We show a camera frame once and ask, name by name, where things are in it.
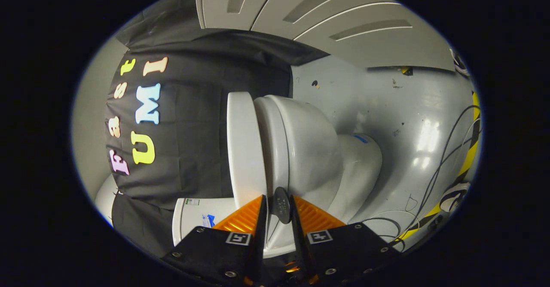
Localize person's white black shoe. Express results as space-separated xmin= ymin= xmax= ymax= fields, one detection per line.
xmin=439 ymin=182 xmax=471 ymax=213

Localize black round lid handle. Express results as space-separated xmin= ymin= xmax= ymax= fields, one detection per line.
xmin=272 ymin=187 xmax=292 ymax=224

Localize black backdrop cloth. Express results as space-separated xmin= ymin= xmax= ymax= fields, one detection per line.
xmin=104 ymin=0 xmax=329 ymax=260

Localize yellow black floor tape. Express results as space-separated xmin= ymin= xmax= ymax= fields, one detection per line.
xmin=397 ymin=92 xmax=481 ymax=241

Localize black floor cables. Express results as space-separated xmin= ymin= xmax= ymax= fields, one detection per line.
xmin=363 ymin=104 xmax=482 ymax=253

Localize white ceramic toilet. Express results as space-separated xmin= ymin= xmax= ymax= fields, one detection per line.
xmin=172 ymin=94 xmax=383 ymax=258

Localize white toilet seat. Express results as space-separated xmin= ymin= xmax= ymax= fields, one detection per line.
xmin=254 ymin=95 xmax=291 ymax=202

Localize white toilet lid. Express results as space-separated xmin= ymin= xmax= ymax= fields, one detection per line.
xmin=226 ymin=92 xmax=268 ymax=210

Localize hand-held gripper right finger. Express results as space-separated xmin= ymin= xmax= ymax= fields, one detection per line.
xmin=289 ymin=194 xmax=401 ymax=287

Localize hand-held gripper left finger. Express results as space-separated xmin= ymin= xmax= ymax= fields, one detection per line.
xmin=161 ymin=195 xmax=269 ymax=287

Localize white grey slotted cabinet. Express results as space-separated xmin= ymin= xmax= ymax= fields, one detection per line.
xmin=196 ymin=0 xmax=456 ymax=71

